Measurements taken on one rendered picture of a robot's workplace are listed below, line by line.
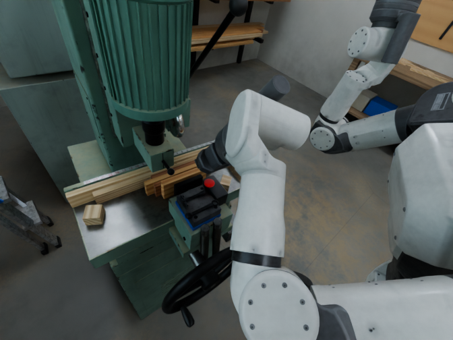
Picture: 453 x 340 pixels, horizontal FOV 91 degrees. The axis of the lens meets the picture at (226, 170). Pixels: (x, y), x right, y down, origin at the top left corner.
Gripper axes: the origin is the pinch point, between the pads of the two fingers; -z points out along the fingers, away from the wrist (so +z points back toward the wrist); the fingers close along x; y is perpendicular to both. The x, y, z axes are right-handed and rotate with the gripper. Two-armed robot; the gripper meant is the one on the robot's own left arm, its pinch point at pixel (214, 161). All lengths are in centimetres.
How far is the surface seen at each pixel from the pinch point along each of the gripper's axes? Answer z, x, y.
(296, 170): -116, 142, -21
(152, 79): 11.5, -10.9, 17.2
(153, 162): -11.6, -11.3, 7.4
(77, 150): -54, -28, 32
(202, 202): -7.7, -4.3, -8.2
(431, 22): -22, 322, 62
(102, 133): -26.9, -19.1, 25.2
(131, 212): -22.5, -20.4, -2.4
